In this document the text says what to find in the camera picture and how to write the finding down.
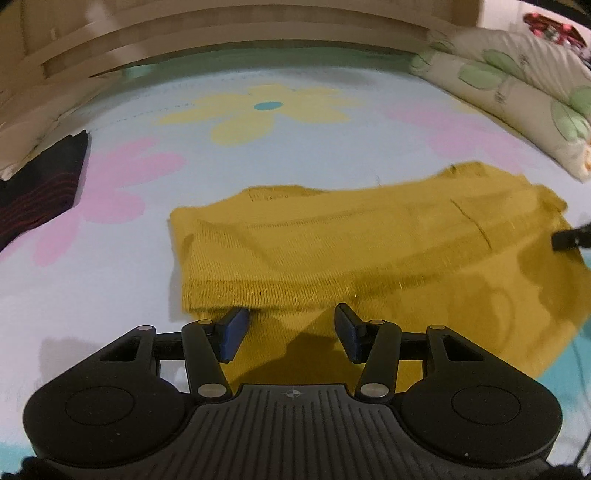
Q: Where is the mustard yellow knit sweater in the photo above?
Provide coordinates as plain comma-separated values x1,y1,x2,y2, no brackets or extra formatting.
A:
169,162,590,387

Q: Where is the grey white pillow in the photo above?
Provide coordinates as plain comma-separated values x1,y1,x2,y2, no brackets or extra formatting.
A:
1,72,122,181

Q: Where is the floral bed sheet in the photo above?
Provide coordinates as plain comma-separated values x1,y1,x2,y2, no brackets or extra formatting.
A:
1,48,590,471

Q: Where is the wooden headboard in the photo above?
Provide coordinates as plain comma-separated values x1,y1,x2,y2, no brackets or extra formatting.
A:
0,0,482,135

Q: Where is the floral rolled duvet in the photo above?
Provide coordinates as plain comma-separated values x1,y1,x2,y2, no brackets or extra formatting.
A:
410,27,590,182

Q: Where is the dark folded striped garment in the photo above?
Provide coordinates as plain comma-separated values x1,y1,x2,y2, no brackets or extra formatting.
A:
0,130,89,248

